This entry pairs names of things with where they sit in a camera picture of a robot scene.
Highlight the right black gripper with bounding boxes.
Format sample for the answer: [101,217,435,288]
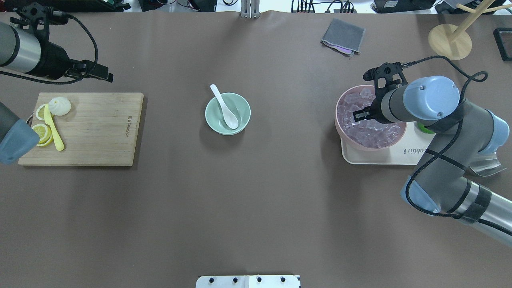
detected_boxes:
[353,62,408,122]

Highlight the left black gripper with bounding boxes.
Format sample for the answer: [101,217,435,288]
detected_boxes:
[9,2,114,83]

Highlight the white ceramic spoon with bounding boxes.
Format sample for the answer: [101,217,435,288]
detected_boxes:
[210,84,238,130]

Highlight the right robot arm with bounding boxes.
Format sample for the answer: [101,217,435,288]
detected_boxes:
[353,62,512,246]

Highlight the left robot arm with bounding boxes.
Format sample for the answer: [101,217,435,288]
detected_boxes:
[0,2,114,165]

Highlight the clear ice cubes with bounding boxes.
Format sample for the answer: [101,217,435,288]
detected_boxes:
[337,87,402,147]

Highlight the pink bowl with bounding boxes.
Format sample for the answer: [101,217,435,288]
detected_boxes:
[335,85,408,151]

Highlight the mint green bowl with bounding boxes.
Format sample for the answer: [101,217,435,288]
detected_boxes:
[205,92,251,136]

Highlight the steel ice scoop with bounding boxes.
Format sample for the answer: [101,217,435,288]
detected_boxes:
[469,152,507,177]

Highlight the white steamed bun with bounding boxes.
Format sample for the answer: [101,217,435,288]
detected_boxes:
[48,96,72,116]

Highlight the bamboo cutting board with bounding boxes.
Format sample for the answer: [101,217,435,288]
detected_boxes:
[18,92,144,166]

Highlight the green lime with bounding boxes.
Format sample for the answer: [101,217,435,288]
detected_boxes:
[416,122,435,134]

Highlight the cream plastic tray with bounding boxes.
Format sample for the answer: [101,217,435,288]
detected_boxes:
[338,122,435,166]

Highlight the yellow plastic knife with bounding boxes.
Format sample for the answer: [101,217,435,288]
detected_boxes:
[44,104,65,151]

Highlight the upper lemon slice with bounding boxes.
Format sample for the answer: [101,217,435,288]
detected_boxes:
[35,104,46,122]

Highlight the grey folded cloth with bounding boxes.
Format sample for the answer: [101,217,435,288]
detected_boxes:
[320,18,366,57]

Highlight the bottom lemon slice of stack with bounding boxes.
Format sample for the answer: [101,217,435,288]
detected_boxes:
[37,136,53,146]

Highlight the wooden cup tree stand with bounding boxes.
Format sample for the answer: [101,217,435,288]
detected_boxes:
[428,0,512,60]

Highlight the black framed tray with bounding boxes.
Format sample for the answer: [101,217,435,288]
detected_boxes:
[492,27,512,61]

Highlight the metal cutting board handle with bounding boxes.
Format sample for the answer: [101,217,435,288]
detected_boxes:
[26,114,34,126]

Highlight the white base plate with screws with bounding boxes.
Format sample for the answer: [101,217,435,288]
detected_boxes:
[195,274,302,288]

